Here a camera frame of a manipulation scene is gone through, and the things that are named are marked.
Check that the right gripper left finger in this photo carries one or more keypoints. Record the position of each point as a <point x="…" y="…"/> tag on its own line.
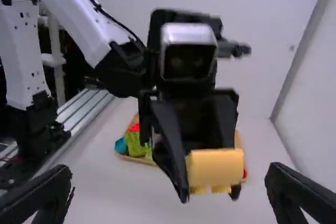
<point x="34" y="200"/>

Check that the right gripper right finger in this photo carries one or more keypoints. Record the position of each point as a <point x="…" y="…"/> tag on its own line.
<point x="304" y="200"/>

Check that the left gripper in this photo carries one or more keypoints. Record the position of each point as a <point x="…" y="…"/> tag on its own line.
<point x="194" y="113"/>

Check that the yellow toy car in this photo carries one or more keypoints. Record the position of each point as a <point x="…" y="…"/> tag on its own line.
<point x="215" y="166"/>

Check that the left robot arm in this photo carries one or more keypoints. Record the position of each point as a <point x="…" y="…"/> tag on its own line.
<point x="78" y="19"/>

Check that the red toy brick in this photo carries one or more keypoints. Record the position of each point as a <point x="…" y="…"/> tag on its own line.
<point x="245" y="173"/>
<point x="134" y="128"/>

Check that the large green toy brick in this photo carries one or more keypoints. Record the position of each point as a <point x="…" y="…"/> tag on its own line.
<point x="135" y="142"/>

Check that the tan tray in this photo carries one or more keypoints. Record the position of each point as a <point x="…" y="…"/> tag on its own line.
<point x="136" y="161"/>

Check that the small cyan toy brick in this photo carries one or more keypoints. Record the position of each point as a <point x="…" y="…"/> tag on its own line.
<point x="121" y="145"/>

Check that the silver rails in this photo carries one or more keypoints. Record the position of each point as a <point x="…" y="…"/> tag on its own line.
<point x="84" y="106"/>

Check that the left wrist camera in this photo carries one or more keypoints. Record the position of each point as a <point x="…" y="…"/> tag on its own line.
<point x="187" y="40"/>

